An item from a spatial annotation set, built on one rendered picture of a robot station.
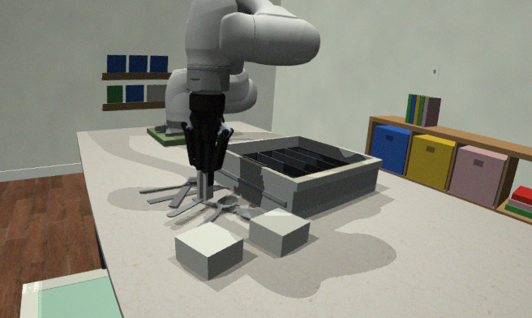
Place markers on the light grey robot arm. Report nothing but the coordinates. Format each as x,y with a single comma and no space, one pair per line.
218,33

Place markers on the silver fork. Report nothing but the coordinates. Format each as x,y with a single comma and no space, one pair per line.
192,204

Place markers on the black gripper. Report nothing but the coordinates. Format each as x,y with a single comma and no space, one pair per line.
207,119

